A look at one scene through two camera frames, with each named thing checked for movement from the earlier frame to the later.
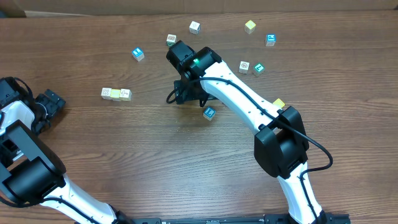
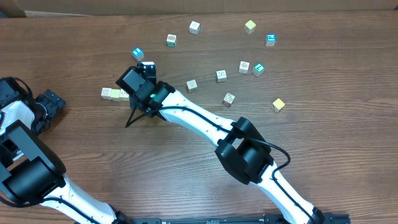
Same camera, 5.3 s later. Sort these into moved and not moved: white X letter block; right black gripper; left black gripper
Moved: right black gripper
Not moved: left black gripper; white X letter block
